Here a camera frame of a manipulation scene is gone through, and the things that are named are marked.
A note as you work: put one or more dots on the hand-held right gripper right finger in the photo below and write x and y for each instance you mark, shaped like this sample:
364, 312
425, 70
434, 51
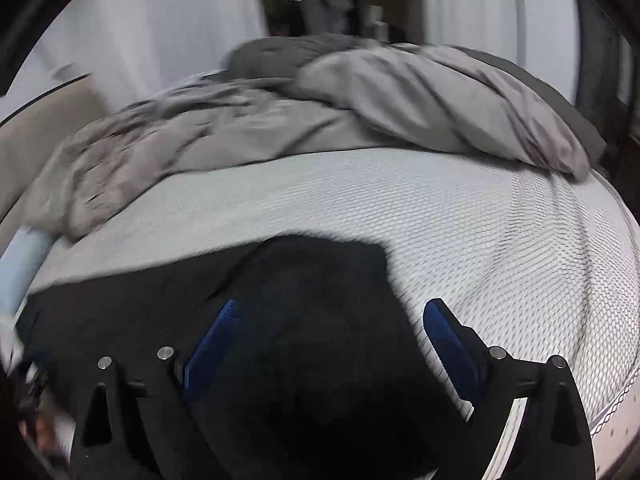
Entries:
446, 340

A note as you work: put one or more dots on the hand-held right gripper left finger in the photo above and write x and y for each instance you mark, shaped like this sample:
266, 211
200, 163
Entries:
216, 342

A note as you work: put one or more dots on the black pants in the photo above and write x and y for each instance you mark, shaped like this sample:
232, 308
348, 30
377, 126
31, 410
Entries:
310, 310

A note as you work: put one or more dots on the white mesh mattress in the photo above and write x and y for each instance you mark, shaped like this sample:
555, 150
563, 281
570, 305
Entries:
450, 220

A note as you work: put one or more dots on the light blue pillow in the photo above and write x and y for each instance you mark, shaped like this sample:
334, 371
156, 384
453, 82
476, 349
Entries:
20, 270

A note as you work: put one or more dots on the grey blanket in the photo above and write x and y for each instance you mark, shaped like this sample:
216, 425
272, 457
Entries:
250, 125

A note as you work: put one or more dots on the beige headboard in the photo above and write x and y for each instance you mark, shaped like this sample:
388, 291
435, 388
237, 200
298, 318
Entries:
40, 125

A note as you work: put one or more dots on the white curtain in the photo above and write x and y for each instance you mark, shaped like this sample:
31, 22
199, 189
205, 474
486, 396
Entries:
480, 5

